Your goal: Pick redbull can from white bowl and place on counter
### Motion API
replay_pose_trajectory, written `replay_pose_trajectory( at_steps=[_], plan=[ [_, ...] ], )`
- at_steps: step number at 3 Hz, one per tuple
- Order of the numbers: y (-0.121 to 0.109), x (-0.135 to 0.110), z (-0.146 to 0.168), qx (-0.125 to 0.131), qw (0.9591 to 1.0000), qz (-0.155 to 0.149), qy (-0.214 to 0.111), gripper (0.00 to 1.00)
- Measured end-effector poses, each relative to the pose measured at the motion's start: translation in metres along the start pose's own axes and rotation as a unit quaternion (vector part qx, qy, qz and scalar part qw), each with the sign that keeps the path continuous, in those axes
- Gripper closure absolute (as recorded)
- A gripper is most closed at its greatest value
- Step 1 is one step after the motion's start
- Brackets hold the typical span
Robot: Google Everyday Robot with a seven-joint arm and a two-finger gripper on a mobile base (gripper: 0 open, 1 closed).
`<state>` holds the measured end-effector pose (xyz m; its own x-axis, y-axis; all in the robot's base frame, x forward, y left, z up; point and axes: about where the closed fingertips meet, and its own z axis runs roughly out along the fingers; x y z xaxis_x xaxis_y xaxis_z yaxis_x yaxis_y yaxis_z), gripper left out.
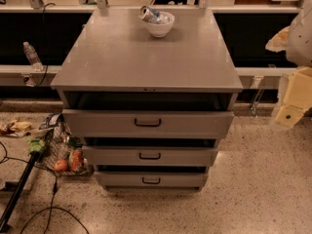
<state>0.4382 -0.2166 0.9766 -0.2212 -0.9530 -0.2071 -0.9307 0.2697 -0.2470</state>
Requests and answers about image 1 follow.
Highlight clear plastic water bottle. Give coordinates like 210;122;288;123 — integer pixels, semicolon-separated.
23;42;44;72

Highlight black floor cable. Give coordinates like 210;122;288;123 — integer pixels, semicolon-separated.
0;141;90;234

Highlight bottom grey drawer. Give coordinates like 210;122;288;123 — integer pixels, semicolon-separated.
94;172;208;188

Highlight green sponge packet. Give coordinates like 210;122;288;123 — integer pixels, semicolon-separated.
28;137;46;154

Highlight red green fruit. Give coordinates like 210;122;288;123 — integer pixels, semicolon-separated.
69;150;84;172

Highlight black metal pole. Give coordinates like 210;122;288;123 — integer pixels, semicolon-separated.
0;153;40;234

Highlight middle grey drawer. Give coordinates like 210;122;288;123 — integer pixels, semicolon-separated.
83;146;217;167

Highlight top grey drawer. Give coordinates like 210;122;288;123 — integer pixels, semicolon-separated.
62;109;234;139

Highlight snack packets on floor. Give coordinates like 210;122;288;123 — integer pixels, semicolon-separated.
0;120;32;137

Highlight grey drawer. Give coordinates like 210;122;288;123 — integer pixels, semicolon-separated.
94;172;208;188
62;109;234;139
83;146;217;167

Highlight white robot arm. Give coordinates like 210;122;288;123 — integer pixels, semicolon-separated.
265;0;312;131

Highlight grey drawer cabinet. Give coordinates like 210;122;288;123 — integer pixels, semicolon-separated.
52;9;243;175

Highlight red apple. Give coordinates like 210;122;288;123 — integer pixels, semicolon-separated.
54;159;68;172

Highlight wire mesh basket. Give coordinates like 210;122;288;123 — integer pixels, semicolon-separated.
40;122;94;176

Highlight white ceramic bowl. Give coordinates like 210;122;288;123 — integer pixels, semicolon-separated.
144;12;175;38

